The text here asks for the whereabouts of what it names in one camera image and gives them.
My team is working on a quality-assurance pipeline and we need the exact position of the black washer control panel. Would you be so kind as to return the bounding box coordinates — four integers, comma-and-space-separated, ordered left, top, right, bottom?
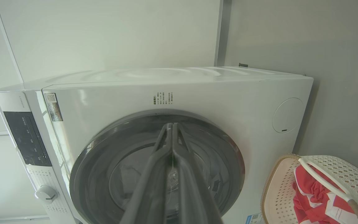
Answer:
3, 111, 52, 167

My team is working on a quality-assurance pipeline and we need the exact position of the small black text sticker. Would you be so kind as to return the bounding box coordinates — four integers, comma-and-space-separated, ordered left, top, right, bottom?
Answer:
153, 92, 174, 105

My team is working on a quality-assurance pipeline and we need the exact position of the white washer dial knob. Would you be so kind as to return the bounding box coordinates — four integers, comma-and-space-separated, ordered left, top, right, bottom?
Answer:
35, 185, 58, 204

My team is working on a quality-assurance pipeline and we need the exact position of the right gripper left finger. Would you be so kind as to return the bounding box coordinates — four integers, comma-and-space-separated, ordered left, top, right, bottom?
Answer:
120, 123, 175, 224

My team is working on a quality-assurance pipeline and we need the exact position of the round black washer door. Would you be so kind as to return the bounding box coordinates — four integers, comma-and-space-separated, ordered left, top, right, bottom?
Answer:
70, 110, 245, 224

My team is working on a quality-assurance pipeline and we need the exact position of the cream perforated laundry basket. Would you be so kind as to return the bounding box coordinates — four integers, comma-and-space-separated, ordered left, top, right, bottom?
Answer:
261, 154, 358, 224

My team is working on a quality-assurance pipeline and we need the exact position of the white front-load washing machine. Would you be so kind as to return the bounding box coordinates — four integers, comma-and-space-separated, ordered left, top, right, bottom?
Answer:
0, 66, 314, 224

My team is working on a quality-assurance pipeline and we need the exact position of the round white filter cover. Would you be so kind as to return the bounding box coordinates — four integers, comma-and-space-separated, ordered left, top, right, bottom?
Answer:
272, 98, 304, 133

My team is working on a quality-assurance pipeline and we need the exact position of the red and white clothing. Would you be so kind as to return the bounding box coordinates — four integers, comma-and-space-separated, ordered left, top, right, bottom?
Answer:
292, 165, 356, 224

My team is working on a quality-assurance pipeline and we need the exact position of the silver rectangular sticker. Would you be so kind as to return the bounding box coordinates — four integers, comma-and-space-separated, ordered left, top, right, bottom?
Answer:
44, 93, 63, 122

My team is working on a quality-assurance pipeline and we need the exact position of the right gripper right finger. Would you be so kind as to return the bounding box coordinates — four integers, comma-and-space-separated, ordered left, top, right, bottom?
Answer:
172, 123, 223, 224

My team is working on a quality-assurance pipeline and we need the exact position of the blue energy label sticker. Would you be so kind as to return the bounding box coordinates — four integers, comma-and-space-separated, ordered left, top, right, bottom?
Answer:
246, 213, 264, 224

